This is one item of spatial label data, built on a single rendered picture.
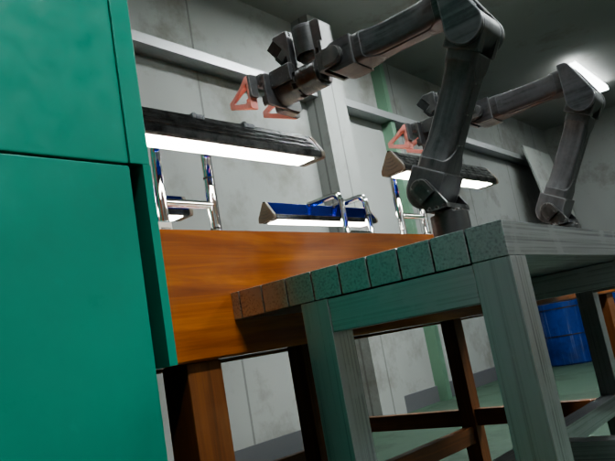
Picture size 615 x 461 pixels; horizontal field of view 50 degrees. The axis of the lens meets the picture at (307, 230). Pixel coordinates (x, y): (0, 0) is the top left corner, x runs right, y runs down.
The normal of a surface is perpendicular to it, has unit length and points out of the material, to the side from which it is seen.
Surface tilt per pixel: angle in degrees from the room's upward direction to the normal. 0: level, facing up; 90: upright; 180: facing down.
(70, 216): 90
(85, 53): 90
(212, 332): 90
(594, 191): 90
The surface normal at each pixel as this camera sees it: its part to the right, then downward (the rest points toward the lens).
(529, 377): -0.62, -0.03
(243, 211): 0.76, -0.25
